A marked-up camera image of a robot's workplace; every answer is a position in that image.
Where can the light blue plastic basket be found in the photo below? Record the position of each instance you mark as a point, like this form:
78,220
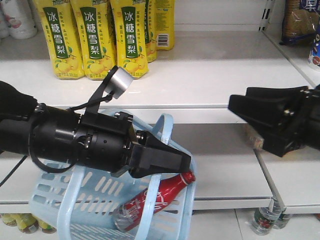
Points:
79,203

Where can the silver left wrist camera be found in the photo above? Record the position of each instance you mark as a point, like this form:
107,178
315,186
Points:
117,81

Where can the yellow pear carton rear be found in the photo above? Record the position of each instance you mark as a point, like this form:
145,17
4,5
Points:
150,30

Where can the white peach drink bottle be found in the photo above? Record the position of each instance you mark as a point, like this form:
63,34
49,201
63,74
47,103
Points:
18,16

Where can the red aluminium coke bottle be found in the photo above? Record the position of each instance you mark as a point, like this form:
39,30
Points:
128,214

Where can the yellow pear drink carton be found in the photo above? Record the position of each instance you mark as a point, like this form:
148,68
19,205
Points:
129,22
62,38
95,26

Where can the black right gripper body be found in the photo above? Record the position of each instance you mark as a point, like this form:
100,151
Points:
302,129

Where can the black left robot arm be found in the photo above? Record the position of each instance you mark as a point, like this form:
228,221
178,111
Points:
39,131

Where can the yellow boxed snack pack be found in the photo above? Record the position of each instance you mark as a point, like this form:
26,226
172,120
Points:
254,139

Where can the dark blue biscuit bag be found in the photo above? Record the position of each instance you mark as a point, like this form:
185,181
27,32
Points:
300,21

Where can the yellow pear carton barcode side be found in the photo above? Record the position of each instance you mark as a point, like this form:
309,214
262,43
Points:
165,24

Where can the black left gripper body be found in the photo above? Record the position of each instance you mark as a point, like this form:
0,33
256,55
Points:
105,142

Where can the clear water bottle red label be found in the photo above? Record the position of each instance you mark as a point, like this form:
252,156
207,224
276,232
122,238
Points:
263,220

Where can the white metal shelf unit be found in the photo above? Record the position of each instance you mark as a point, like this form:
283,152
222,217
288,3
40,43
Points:
221,48

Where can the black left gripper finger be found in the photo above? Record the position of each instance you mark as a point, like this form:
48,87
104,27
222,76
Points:
157,138
145,161

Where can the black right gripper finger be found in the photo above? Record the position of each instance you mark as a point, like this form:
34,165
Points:
264,93
265,114

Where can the yellow lemon tea bottle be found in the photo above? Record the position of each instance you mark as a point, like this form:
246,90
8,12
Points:
8,220
45,227
26,223

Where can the blue white snack pack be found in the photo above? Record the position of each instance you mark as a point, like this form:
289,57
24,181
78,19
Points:
314,54

